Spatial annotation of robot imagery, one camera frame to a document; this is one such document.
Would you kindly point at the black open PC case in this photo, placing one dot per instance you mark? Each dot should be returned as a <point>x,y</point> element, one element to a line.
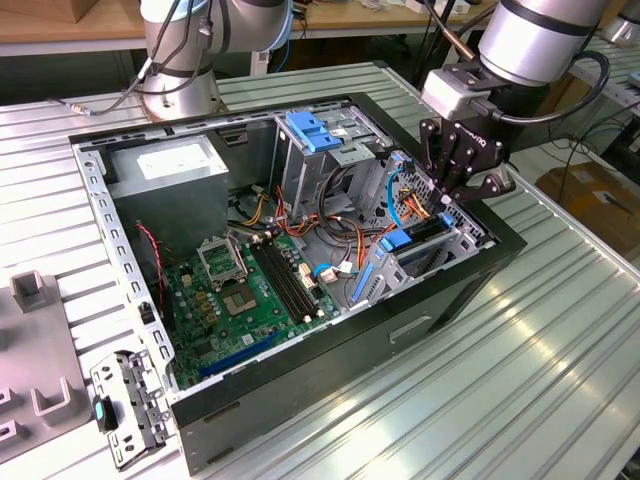
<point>325,360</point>

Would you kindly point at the slatted metal side table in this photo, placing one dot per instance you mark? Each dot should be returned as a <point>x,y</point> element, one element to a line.
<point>620,85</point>

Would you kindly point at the wooden top desk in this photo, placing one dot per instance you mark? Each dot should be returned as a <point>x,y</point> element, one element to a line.
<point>350,20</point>
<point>50,30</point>

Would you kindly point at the blue plastic drive latch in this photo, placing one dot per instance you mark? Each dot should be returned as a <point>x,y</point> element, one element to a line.
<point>310,132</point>

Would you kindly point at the grey metal drive cage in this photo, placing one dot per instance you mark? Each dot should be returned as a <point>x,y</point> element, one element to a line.
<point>305,175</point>

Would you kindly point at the brown cardboard box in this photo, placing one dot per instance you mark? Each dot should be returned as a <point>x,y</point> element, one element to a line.
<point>595,200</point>
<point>570,107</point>

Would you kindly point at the grey power supply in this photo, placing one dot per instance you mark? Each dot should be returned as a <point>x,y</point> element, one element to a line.
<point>170,200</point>

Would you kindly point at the metal card retention bracket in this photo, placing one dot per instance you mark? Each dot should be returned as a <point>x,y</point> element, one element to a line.
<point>140,395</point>

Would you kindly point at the grey parts rack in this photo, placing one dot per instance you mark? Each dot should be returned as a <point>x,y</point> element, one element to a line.
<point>35,345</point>

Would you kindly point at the black case fan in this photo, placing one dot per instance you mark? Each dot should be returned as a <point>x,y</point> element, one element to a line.
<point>150,260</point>

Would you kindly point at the CPU socket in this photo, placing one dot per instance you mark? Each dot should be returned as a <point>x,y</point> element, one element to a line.
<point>239,299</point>

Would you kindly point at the green motherboard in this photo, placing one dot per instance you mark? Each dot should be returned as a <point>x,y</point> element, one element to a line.
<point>260,305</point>

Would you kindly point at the blue expansion slot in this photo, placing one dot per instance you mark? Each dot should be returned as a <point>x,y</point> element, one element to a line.
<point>235,357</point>

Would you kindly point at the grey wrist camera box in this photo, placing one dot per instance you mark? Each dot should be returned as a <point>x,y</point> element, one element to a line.
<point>445,92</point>

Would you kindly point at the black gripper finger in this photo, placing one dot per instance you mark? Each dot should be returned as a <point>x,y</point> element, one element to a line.
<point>487,187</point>
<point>431,145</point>

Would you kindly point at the black RAM slot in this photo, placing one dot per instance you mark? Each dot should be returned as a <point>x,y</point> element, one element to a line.
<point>295,277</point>
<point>282,286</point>

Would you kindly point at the grey metal disk bay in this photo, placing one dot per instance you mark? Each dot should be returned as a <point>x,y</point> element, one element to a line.
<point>387,282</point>

